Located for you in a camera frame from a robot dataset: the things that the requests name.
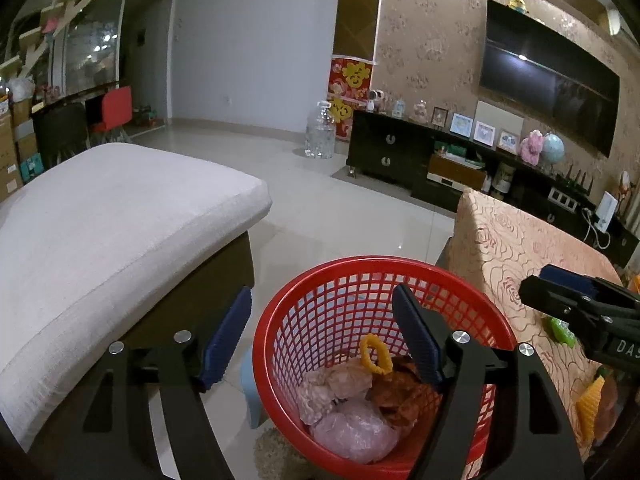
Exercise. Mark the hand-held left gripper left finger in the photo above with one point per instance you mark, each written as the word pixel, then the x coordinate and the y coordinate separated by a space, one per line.
pixel 227 340

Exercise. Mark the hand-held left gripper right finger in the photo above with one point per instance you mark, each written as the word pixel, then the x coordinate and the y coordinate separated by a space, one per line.
pixel 417 340

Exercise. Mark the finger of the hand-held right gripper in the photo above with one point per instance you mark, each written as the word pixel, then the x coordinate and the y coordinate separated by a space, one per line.
pixel 567 276
pixel 550 295

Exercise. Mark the green snack packet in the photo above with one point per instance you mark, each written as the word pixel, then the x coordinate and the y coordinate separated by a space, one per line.
pixel 560 331

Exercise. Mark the red mesh basket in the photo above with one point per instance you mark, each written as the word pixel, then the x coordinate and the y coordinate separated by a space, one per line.
pixel 325 320

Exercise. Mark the white tissue paper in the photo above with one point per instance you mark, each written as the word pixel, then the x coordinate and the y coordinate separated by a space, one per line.
pixel 325 391

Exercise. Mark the white plastic bag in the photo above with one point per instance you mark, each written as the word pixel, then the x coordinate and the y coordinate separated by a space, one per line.
pixel 352 435

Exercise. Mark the light blue plastic stool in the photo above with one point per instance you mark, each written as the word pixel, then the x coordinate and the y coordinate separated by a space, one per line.
pixel 248 390

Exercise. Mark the yellow crinkled wrapper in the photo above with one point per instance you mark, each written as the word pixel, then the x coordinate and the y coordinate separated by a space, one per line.
pixel 590 405

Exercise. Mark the rose print tablecloth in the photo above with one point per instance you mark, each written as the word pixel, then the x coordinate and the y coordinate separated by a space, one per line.
pixel 500 240

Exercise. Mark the white box device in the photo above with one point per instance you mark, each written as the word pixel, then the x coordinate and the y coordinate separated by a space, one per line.
pixel 607 210

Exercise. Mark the white socket panel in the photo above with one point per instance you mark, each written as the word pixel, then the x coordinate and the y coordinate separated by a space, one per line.
pixel 562 198

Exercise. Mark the black router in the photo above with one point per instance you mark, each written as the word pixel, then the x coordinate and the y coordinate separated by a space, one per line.
pixel 577 184

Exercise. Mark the red white figurine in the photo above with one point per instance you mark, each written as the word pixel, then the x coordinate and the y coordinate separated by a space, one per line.
pixel 625 186

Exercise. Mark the beige canister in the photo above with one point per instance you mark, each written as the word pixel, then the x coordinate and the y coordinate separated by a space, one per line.
pixel 505 178

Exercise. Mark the small white bottles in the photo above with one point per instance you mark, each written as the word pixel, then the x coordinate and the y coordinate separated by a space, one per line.
pixel 487 183

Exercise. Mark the beige shaggy rug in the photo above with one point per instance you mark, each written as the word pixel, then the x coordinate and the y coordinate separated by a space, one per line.
pixel 280 457

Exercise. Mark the pale blue globe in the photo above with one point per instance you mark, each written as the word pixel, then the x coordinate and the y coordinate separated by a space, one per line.
pixel 553 147

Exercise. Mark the pink plush toy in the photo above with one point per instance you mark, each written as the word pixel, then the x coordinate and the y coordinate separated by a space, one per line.
pixel 532 146

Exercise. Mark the wooden drawer box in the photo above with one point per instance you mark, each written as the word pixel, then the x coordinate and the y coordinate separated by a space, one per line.
pixel 455 171

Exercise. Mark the white cushioned bench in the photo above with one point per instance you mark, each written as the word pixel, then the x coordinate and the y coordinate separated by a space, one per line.
pixel 110 240

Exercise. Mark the green flat package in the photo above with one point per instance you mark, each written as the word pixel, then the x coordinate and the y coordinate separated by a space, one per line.
pixel 455 151

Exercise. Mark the beige board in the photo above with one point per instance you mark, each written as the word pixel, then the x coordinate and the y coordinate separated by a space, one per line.
pixel 505 116

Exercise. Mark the black television cabinet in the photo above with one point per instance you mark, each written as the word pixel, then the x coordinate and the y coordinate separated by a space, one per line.
pixel 370 150

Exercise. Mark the glass dome ornament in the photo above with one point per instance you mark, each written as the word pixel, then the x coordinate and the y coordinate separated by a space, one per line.
pixel 420 111
pixel 398 108

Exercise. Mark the large clear water bottle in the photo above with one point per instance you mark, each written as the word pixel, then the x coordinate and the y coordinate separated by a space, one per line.
pixel 320 130

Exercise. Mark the colourful floor toys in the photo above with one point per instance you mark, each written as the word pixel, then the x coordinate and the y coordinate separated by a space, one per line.
pixel 145 113

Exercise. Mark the red chair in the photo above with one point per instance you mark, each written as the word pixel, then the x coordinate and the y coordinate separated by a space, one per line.
pixel 116 106

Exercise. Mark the teal box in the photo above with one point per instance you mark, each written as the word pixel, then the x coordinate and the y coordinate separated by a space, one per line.
pixel 30 166

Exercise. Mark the dark chair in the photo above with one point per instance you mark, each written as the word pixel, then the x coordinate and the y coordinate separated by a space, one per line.
pixel 60 130

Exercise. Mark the yellow toy figure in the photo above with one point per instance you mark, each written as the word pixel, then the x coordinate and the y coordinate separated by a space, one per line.
pixel 517 3

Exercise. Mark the stack of cardboard boxes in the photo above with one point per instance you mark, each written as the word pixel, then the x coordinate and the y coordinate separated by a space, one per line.
pixel 12 145

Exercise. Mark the glass sliding door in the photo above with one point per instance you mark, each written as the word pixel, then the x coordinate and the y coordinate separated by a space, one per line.
pixel 92 50

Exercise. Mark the white stuffed bag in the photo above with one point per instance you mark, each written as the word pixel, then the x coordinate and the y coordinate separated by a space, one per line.
pixel 20 88

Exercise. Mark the wall television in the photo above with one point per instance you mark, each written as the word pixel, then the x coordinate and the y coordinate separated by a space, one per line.
pixel 550 75

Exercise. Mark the dark picture frame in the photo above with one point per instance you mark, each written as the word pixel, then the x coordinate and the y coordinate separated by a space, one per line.
pixel 439 116

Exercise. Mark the small white camera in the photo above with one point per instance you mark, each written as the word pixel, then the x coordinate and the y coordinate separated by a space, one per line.
pixel 375 101

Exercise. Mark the red festive wall poster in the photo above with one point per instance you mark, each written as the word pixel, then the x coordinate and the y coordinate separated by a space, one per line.
pixel 350 95

